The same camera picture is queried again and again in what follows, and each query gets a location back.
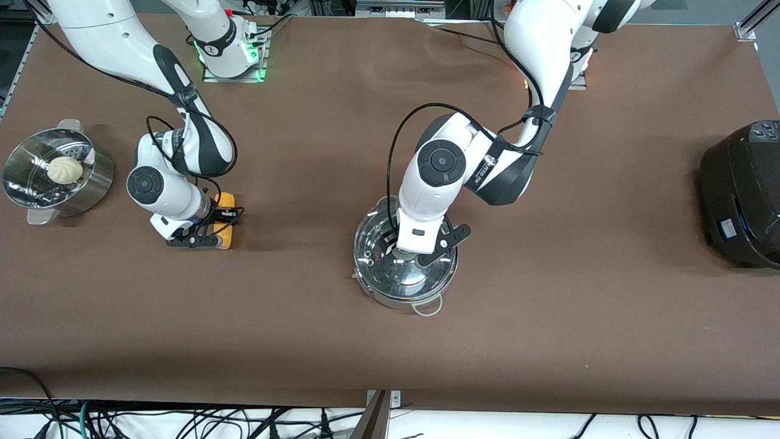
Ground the yellow corn cob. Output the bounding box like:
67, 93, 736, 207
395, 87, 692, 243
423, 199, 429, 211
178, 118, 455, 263
211, 191, 238, 251

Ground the glass pot lid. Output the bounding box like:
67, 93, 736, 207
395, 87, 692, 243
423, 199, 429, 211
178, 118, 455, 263
354, 200, 458, 301

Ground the stainless steel cooking pot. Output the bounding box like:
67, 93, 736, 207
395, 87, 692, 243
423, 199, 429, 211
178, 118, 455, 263
352, 195, 459, 318

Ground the stainless steel steamer pot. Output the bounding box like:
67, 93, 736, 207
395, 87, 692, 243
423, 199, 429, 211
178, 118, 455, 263
2, 118, 116, 226

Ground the brown table cover sheet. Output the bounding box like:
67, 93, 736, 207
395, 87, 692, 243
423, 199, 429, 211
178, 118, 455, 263
0, 11, 780, 416

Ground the white steamed bun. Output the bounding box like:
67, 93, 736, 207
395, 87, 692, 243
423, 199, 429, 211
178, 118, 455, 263
48, 156, 84, 185

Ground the dark metal bar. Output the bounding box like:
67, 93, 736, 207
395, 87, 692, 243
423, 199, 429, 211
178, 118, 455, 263
350, 390, 391, 439

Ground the grey metal box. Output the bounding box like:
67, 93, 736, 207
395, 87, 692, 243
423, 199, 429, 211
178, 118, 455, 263
355, 0, 447, 19

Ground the black rice cooker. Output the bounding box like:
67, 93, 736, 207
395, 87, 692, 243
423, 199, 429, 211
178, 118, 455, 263
698, 120, 780, 270

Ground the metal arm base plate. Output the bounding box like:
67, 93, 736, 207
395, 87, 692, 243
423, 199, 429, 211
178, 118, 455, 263
567, 49, 590, 91
202, 27, 269, 84

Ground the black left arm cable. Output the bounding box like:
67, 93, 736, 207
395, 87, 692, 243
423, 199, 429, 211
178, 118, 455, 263
388, 0, 550, 246

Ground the aluminium frame profile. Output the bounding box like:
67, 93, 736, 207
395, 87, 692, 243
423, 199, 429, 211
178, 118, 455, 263
739, 0, 780, 29

